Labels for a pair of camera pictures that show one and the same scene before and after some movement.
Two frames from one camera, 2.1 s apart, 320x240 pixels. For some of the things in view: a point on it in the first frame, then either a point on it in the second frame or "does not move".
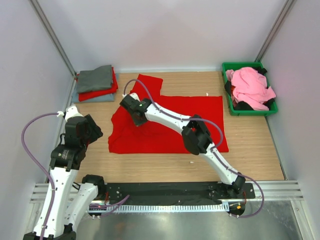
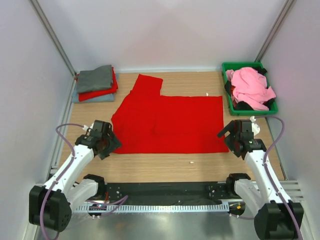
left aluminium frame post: (38, 9) does not move
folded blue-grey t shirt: (111, 97) does not move
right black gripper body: (137, 122) to (233, 137)
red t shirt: (156, 135) does not move
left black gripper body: (86, 137) to (106, 148)
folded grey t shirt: (99, 78) does not move
